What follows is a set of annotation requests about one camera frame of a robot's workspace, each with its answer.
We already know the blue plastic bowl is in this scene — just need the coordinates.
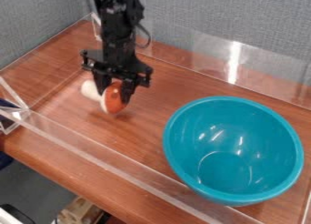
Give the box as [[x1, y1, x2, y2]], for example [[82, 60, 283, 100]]
[[163, 96, 305, 207]]

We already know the black white object bottom left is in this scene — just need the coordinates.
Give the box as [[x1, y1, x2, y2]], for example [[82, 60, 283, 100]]
[[0, 204, 35, 224]]

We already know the dark blue object at edge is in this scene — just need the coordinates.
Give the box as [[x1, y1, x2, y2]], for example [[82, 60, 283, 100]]
[[0, 98, 18, 170]]

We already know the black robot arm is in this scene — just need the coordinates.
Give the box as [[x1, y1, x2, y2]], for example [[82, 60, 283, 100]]
[[81, 0, 154, 104]]

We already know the clear acrylic left bracket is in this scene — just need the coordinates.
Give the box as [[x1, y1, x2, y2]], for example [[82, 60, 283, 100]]
[[0, 77, 31, 135]]

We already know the clear acrylic corner bracket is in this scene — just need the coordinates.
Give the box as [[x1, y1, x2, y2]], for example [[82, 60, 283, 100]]
[[90, 12, 102, 42]]

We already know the clear acrylic back barrier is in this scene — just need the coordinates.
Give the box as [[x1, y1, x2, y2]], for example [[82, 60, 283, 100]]
[[89, 11, 311, 111]]

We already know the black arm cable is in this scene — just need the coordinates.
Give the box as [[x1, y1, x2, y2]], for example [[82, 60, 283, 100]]
[[133, 22, 154, 49]]

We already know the toy mushroom brown cap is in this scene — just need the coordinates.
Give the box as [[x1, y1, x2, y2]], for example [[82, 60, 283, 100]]
[[79, 79, 131, 115]]

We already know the clear acrylic barrier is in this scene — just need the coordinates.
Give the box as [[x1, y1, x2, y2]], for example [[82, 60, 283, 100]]
[[89, 11, 311, 111], [3, 110, 263, 224]]

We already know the clear acrylic front barrier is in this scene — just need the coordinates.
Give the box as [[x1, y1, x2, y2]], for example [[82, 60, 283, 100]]
[[3, 110, 263, 224]]

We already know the light wooden block below table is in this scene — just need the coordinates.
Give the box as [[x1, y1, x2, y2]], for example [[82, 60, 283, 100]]
[[52, 197, 111, 224]]

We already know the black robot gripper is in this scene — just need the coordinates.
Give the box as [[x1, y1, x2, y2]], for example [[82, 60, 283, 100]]
[[81, 40, 154, 104]]

